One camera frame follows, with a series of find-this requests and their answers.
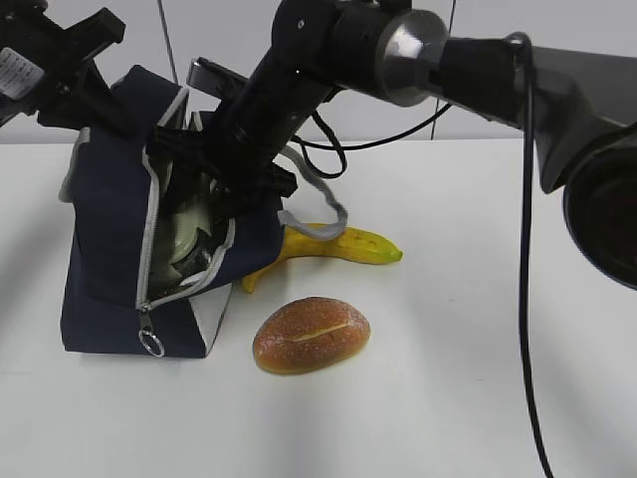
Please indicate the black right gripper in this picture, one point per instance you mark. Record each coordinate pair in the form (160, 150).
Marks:
(236, 147)

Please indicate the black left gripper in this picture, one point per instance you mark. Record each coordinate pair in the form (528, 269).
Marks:
(42, 71)

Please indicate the glass container green lid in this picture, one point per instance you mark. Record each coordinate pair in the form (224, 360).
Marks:
(191, 238)

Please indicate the yellow banana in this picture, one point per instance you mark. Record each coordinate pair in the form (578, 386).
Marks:
(353, 245)

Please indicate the brown bread roll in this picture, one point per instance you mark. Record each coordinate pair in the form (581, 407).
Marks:
(309, 334)

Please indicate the navy lunch bag grey trim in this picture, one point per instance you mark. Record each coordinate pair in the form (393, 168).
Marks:
(108, 307)

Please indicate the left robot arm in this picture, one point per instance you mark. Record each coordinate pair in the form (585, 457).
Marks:
(50, 72)

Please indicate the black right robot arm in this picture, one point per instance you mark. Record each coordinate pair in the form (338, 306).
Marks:
(578, 108)

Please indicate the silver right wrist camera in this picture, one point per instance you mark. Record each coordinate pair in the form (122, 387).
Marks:
(214, 80)

